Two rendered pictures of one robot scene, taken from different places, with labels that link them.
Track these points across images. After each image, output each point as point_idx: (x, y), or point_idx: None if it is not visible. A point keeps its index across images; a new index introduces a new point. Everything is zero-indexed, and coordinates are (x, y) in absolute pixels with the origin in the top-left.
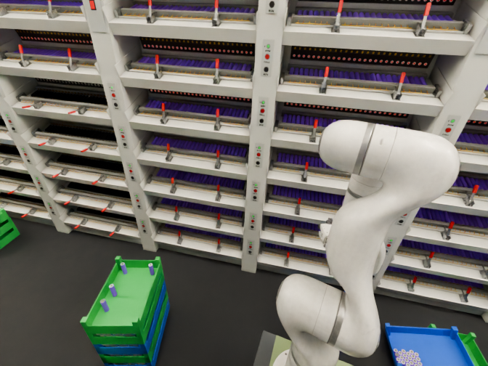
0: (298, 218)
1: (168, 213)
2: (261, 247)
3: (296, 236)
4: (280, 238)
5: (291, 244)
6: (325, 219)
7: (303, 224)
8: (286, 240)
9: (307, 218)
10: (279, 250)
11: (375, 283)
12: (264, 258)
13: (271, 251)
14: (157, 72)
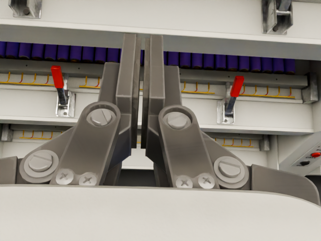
0: (43, 33)
1: None
2: (6, 123)
3: (83, 92)
4: (28, 107)
5: (68, 122)
6: (165, 27)
7: (103, 47)
8: (48, 110)
9: (80, 29)
10: (59, 125)
11: (306, 171)
12: (22, 150)
13: (39, 130)
14: None
